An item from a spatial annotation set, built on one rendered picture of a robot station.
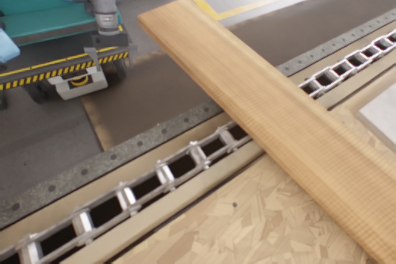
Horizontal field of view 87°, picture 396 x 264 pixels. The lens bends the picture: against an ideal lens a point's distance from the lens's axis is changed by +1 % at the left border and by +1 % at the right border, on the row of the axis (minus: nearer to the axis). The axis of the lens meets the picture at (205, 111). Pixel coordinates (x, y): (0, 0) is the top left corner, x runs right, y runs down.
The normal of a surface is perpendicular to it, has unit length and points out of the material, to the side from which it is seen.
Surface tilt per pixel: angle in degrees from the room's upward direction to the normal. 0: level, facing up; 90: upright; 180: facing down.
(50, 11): 0
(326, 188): 30
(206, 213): 0
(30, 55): 0
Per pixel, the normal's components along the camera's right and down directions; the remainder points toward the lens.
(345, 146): 0.12, -0.51
